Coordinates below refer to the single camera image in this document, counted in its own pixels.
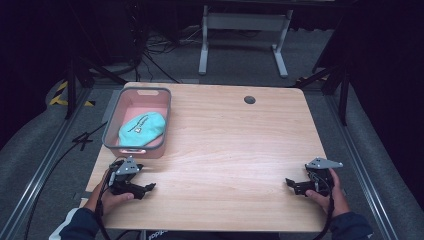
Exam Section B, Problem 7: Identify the aluminium floor rail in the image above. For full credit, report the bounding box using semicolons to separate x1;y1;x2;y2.
324;94;400;240
0;87;93;240

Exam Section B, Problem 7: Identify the black floor cable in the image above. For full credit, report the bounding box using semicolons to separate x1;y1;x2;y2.
23;121;109;240

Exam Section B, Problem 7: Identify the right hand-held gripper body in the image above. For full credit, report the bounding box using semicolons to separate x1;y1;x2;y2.
305;157;344;197

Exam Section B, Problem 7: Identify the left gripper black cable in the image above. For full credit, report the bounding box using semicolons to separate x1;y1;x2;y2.
94;159;125;240

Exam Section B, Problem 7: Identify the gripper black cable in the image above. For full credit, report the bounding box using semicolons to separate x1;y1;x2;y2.
94;159;125;240
312;171;336;240

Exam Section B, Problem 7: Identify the person's right hand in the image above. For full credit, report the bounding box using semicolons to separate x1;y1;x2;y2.
304;168;351;218

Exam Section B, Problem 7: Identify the pink basket with grey rim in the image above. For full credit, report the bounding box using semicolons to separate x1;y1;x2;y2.
101;86;173;160

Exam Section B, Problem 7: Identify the yellow and black floor tape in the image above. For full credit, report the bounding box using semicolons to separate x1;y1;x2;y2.
48;80;96;108

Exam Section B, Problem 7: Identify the bundle of floor cables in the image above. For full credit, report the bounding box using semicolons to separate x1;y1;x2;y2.
142;24;209;84

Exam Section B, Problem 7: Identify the black tape cross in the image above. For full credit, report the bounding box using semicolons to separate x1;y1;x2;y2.
71;131;95;152

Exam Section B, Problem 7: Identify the black tripod stand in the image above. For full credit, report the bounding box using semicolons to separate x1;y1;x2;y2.
294;63;352;127
64;55;128;120

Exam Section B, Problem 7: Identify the teal cloth pouch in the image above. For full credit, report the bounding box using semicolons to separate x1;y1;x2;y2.
118;111;167;148

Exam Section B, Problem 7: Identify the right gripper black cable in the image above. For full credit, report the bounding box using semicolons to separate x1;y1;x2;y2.
312;171;336;240

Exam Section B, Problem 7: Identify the white metal stand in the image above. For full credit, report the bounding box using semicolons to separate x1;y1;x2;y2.
198;4;295;79

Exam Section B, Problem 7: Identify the person's left hand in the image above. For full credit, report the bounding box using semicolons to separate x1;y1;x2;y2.
84;170;135;217

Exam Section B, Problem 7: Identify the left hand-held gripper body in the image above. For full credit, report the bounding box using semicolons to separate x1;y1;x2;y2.
108;156;147;200

